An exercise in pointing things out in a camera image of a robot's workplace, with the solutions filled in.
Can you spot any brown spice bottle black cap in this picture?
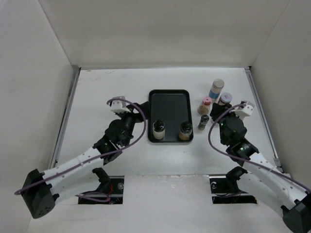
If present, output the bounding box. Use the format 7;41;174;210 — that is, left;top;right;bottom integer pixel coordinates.
178;121;193;141

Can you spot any black rectangular tray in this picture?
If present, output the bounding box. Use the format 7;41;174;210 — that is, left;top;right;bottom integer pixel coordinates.
148;89;193;144

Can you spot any small black pepper bottle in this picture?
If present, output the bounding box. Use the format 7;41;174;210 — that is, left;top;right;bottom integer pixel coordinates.
198;115;209;131

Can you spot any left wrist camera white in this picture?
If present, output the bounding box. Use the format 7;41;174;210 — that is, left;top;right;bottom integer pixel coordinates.
107;96;131;114

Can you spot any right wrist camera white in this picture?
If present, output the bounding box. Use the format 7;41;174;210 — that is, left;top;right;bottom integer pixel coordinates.
232;100;255;120

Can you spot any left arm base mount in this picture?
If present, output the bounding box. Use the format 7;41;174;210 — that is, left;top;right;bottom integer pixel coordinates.
77;168;125;205

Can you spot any tall blue label spice jar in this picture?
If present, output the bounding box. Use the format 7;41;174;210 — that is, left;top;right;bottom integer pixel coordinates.
208;79;225;103

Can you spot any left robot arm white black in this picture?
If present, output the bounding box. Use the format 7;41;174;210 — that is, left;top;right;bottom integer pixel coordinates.
15;98;150;219

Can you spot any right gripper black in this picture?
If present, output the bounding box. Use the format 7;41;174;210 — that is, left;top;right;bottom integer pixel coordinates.
210;102;242;145

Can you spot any white powder bottle black cap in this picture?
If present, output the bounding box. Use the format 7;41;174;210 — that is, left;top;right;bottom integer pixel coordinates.
152;119;166;140

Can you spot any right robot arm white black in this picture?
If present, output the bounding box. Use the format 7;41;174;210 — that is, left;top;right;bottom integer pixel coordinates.
210;101;311;233

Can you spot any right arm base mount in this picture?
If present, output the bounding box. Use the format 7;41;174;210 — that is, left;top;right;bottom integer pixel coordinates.
209;166;257;204

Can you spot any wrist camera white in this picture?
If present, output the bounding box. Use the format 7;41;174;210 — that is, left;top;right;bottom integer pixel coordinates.
232;100;255;120
107;96;131;114

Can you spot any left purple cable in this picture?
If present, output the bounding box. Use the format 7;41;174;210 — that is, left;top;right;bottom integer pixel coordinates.
14;99;147;202

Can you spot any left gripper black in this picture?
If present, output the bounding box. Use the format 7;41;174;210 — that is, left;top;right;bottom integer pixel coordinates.
117;102;149;147

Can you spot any pink cap spice bottle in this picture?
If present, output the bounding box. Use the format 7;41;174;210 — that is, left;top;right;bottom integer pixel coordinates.
197;96;212;115

